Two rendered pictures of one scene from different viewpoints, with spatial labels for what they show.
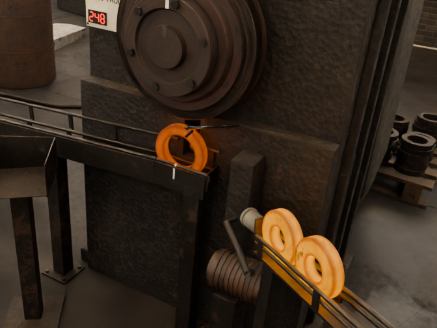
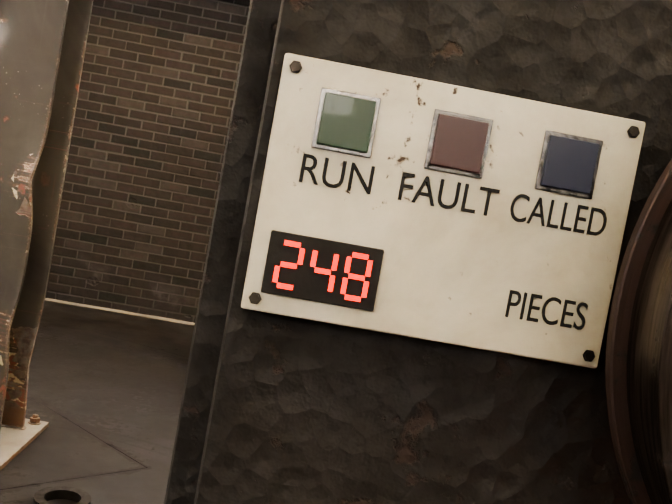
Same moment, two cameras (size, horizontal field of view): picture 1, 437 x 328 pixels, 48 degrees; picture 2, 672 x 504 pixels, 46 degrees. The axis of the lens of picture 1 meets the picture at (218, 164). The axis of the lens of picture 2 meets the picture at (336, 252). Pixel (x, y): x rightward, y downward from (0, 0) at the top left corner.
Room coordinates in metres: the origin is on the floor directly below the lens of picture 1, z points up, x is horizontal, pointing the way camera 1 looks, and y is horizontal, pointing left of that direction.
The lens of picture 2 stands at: (1.24, 0.72, 1.14)
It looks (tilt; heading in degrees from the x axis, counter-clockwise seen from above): 3 degrees down; 331
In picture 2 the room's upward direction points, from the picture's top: 10 degrees clockwise
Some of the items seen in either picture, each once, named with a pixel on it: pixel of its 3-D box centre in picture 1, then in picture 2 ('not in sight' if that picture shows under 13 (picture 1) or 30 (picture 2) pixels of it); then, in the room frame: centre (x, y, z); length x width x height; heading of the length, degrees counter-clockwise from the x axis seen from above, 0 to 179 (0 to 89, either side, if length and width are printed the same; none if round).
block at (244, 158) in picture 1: (244, 189); not in sight; (1.37, -0.09, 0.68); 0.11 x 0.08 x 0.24; 155
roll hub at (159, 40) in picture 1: (169, 46); not in sight; (1.37, 0.17, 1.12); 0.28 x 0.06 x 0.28; 65
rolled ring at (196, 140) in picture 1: (181, 150); not in sight; (1.46, 0.13, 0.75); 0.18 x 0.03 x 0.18; 65
